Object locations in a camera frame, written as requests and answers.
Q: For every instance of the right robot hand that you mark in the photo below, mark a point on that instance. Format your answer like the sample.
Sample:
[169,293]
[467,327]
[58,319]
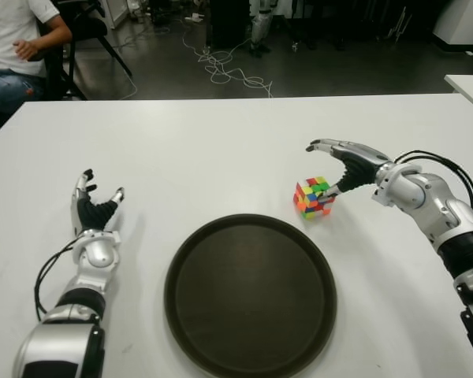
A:
[358,165]

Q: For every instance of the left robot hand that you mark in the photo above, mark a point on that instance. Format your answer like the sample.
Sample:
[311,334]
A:
[94,216]

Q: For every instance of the multicolour Rubik's cube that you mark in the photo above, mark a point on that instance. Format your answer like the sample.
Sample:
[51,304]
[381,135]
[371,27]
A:
[309,197]

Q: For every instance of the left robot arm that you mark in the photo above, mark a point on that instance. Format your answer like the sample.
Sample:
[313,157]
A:
[90,256]

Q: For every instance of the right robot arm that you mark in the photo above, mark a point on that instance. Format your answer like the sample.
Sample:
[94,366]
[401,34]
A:
[429,197]

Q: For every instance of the dark round plate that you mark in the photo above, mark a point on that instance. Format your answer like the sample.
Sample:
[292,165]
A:
[252,299]

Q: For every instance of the white side table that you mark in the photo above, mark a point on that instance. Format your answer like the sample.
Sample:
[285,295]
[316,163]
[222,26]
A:
[471,88]

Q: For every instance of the silver humanoid robot legs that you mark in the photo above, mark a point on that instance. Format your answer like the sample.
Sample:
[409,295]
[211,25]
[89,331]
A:
[260,27]

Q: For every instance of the white pillar with black base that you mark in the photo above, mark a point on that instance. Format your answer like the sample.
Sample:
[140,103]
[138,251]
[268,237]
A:
[465,19]

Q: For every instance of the black chair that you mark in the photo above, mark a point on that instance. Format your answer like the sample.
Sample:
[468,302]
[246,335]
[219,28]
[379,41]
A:
[86,27]

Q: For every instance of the black cabinet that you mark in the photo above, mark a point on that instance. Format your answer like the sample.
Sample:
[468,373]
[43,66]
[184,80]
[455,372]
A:
[228,23]

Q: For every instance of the seated person in white shirt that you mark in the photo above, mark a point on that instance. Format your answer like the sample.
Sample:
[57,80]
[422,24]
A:
[8,35]

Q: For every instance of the white board panel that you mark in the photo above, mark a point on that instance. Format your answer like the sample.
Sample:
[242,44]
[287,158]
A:
[116,12]

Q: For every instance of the white power strip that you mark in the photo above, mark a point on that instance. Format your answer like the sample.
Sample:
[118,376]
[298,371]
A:
[195,17]

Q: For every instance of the silver folding frame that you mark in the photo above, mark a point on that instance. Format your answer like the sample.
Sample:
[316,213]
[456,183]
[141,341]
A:
[398,27]

